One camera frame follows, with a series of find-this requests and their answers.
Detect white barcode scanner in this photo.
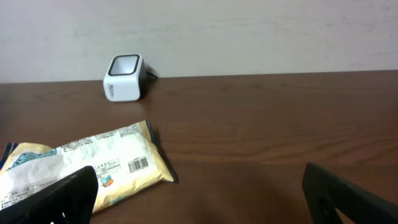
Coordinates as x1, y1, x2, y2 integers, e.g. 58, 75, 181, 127
103, 54, 146, 102

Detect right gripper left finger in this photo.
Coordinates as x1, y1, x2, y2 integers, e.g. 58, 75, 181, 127
1, 166, 98, 224

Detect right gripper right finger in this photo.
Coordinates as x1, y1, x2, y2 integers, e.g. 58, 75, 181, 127
302, 163, 397, 224

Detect large white snack bag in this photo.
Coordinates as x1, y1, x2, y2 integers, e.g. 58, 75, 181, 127
1, 120, 177, 212

